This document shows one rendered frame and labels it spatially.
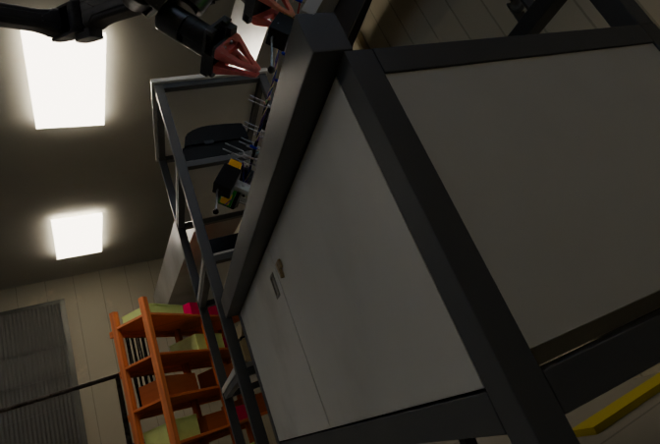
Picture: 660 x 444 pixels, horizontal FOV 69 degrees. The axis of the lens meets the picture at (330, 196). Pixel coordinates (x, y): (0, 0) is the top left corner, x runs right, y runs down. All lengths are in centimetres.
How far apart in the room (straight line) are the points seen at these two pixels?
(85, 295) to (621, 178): 866
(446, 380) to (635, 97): 50
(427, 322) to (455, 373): 6
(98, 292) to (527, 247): 865
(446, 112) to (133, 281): 863
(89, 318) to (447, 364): 845
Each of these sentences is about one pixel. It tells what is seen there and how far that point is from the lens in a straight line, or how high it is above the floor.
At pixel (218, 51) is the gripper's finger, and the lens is 89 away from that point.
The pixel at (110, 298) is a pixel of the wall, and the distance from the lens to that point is 897.
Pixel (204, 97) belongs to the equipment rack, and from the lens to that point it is 227.
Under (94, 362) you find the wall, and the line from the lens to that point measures 869.
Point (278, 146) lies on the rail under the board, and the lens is 74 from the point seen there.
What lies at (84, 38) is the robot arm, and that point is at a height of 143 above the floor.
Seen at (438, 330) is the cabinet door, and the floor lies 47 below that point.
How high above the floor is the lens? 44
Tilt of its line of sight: 22 degrees up
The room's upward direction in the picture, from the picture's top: 23 degrees counter-clockwise
